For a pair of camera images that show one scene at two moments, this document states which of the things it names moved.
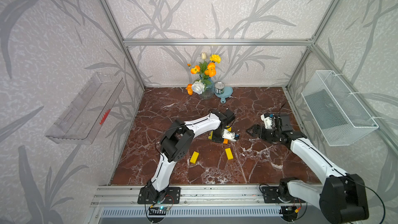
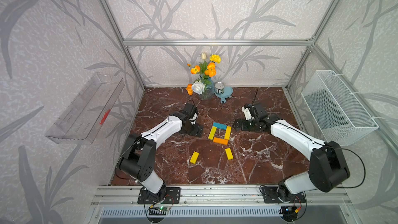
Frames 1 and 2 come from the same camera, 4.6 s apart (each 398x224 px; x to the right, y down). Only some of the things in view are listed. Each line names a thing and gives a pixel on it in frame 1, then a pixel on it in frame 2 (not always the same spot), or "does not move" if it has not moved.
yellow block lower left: (194, 157) does not move
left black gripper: (217, 140) to (196, 133)
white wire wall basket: (341, 117) does not move
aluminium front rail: (127, 195) does not move
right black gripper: (256, 127) to (242, 127)
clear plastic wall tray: (80, 123) does not move
